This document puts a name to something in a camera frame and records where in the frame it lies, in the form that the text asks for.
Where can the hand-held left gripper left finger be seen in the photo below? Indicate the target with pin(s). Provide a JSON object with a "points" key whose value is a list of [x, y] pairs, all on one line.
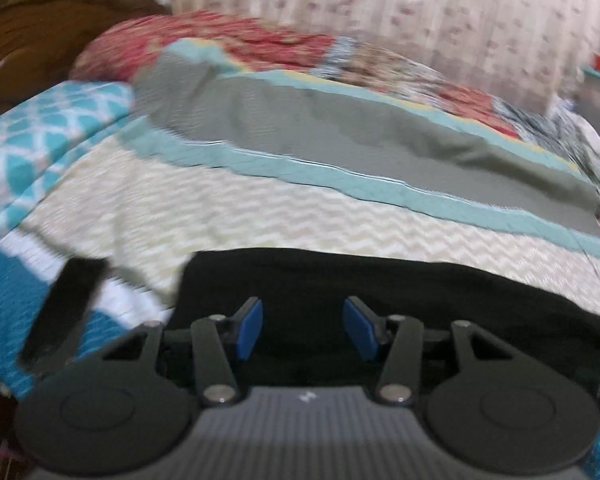
{"points": [[250, 327]]}

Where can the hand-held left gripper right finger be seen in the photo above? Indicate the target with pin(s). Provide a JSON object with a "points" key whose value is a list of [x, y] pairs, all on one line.
{"points": [[360, 327]]}

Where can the black pants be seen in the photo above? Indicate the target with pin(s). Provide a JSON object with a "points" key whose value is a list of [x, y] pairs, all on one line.
{"points": [[430, 300]]}

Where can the patterned striped bed sheet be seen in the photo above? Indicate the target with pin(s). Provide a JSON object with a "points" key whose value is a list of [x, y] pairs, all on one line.
{"points": [[280, 200]]}

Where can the black smartphone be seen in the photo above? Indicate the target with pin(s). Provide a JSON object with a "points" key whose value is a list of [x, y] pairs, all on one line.
{"points": [[62, 315]]}

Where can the teal lattice pillow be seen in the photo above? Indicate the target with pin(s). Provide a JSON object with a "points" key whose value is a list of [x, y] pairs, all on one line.
{"points": [[40, 135]]}

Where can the grey floral blanket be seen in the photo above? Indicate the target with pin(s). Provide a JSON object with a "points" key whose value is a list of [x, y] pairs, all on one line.
{"points": [[595, 160]]}

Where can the red floral quilt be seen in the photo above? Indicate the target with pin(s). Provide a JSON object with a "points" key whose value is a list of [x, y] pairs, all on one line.
{"points": [[205, 35]]}

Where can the beige leaf print curtain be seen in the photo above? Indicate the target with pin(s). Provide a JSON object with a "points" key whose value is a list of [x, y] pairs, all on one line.
{"points": [[380, 10]]}

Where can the carved wooden headboard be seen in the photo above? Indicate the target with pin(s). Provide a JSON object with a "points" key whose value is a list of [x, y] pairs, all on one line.
{"points": [[40, 35]]}

